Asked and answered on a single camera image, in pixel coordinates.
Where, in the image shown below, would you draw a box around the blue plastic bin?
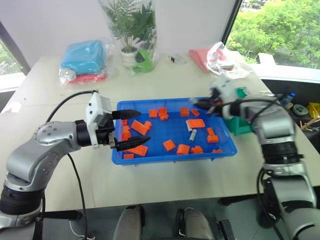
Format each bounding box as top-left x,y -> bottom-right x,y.
110,97 -> 238,167

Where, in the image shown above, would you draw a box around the grey rounded robot leg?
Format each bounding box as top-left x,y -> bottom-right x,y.
175,206 -> 216,240
112,204 -> 146,240

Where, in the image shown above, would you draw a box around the blue capped water bottle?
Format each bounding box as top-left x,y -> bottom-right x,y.
279,91 -> 297,106

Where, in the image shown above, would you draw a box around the yellow plastic bin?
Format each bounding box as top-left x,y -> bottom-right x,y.
306,102 -> 320,119

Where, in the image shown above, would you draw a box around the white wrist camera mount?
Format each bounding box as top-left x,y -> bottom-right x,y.
85,91 -> 113,150
208,74 -> 239,104

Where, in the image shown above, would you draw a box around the crumpled clear plastic bag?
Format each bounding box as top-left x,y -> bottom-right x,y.
205,40 -> 254,79

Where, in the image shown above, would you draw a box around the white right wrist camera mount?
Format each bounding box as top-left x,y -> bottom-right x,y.
208,74 -> 239,104

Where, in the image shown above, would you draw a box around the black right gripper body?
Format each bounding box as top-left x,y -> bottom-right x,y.
208,92 -> 227,114

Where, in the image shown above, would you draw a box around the blue folded cloth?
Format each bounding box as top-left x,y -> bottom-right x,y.
60,39 -> 106,76

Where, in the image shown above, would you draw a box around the white paper scrap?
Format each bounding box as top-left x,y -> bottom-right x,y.
6,100 -> 22,114

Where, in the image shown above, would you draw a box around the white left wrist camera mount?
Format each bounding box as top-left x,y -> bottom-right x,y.
85,91 -> 113,150

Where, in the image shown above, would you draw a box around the red folded cloth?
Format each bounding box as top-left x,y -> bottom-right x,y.
66,73 -> 107,85

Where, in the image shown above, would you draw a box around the wooden sticks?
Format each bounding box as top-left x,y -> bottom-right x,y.
298,116 -> 320,133

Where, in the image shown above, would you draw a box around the small clear plastic pouch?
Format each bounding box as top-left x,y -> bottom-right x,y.
174,53 -> 189,65

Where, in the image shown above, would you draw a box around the white box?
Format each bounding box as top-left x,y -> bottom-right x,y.
257,52 -> 277,67

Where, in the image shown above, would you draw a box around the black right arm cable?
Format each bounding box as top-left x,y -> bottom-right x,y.
233,92 -> 287,240

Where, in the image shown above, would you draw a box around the white plant pot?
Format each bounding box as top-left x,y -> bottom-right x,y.
120,46 -> 139,69

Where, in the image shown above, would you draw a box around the red flat folder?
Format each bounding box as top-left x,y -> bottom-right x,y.
188,46 -> 226,74

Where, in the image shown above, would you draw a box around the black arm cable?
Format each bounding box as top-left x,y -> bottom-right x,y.
233,92 -> 287,240
46,90 -> 97,240

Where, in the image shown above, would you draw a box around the long orange building brick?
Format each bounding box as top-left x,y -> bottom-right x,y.
126,144 -> 149,157

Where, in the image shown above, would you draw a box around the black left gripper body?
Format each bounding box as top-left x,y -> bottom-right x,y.
95,112 -> 119,150

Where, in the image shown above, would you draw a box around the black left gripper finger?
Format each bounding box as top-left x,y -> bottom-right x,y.
114,136 -> 152,152
111,108 -> 142,121

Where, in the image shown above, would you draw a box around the green plastic bin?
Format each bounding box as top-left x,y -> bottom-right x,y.
223,86 -> 259,137

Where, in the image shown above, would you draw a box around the rounded orange building brick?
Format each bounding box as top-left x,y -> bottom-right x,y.
176,144 -> 192,156

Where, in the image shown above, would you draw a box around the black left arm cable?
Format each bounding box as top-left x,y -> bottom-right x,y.
46,90 -> 97,240

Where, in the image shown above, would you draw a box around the L-shaped orange brick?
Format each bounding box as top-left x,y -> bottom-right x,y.
130,120 -> 153,135

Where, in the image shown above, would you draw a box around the green plastic object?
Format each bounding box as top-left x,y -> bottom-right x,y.
134,49 -> 155,73

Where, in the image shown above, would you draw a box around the large flat orange brick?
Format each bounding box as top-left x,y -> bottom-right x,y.
186,119 -> 207,130

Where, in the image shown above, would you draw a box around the black window frame post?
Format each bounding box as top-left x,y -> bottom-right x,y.
0,20 -> 32,76
223,0 -> 244,46

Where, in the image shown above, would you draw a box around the black table support bar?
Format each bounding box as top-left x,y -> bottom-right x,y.
216,195 -> 261,206

